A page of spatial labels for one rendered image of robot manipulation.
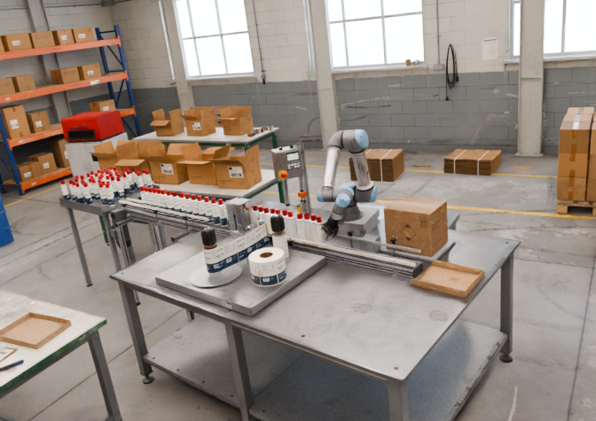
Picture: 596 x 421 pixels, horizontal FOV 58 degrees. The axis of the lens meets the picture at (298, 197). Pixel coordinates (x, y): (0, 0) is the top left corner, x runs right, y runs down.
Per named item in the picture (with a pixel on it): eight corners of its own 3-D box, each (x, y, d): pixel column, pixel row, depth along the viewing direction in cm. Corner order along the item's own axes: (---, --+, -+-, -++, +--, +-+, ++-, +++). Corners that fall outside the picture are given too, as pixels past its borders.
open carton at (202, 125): (181, 137, 787) (176, 112, 775) (200, 131, 820) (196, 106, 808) (199, 138, 766) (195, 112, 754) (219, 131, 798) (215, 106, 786)
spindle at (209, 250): (204, 275, 315) (196, 230, 306) (215, 268, 321) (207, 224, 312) (215, 278, 309) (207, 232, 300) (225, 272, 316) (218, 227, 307)
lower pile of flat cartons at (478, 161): (443, 173, 738) (443, 158, 731) (455, 162, 779) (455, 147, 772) (491, 175, 702) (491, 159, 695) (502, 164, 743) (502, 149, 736)
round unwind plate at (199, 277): (178, 281, 314) (178, 279, 314) (216, 260, 336) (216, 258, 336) (214, 292, 295) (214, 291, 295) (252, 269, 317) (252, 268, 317)
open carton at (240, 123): (215, 136, 762) (212, 111, 750) (236, 129, 795) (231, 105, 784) (239, 137, 739) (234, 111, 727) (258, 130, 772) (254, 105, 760)
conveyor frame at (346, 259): (210, 232, 397) (208, 226, 395) (221, 227, 404) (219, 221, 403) (413, 278, 295) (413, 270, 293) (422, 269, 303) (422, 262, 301)
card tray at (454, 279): (411, 284, 288) (410, 278, 287) (432, 265, 307) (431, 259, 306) (465, 298, 270) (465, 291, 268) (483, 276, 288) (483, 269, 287)
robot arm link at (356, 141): (359, 196, 371) (344, 126, 341) (380, 196, 365) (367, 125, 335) (355, 206, 362) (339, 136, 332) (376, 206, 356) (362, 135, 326)
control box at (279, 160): (274, 177, 351) (270, 149, 345) (299, 173, 355) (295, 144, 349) (278, 181, 341) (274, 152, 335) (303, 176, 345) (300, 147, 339)
